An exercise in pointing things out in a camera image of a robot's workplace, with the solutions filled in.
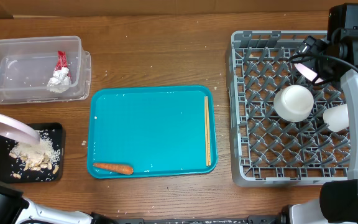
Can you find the pink bowl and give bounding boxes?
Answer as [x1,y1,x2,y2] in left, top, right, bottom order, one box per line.
[294,63,323,84]

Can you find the white saucer bowl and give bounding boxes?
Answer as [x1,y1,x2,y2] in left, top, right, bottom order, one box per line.
[273,85,314,122]

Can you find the white cup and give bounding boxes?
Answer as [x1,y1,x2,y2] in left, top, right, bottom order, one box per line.
[323,104,349,132]

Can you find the white tissue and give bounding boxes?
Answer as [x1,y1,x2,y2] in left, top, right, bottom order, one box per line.
[47,67,71,93]

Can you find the red snack wrapper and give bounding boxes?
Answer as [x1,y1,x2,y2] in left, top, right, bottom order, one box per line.
[55,51,68,70]

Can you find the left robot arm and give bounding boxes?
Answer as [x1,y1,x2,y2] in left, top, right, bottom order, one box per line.
[0,114,118,224]

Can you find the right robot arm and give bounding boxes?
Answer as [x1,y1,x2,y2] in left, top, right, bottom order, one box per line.
[282,3,358,223]

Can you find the grey dishwasher rack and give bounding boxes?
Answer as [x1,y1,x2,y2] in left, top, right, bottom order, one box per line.
[226,30,351,187]

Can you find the black tray bin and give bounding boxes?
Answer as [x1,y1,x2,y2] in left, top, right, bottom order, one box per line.
[0,123,65,184]

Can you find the peanut shells and rice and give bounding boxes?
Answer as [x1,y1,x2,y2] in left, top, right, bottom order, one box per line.
[9,129,62,181]

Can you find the clear plastic bin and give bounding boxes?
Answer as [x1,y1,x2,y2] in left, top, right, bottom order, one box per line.
[0,36,91,105]

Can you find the right wooden chopstick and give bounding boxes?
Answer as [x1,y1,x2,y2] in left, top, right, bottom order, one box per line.
[207,102,211,166]

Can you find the wooden chopstick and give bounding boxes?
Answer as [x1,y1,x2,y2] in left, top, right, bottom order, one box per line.
[204,96,209,167]
[207,102,211,166]

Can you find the left wooden chopstick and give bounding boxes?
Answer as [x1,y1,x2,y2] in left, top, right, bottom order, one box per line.
[204,96,209,167]

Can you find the cardboard back panel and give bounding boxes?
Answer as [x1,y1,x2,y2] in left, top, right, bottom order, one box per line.
[0,0,358,19]

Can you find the orange carrot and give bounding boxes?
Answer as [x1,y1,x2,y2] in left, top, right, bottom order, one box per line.
[93,162,134,175]

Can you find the teal serving tray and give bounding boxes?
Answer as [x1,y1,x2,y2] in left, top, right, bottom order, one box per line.
[86,85,218,179]

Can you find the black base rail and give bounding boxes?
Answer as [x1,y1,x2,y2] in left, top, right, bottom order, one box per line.
[112,215,281,224]

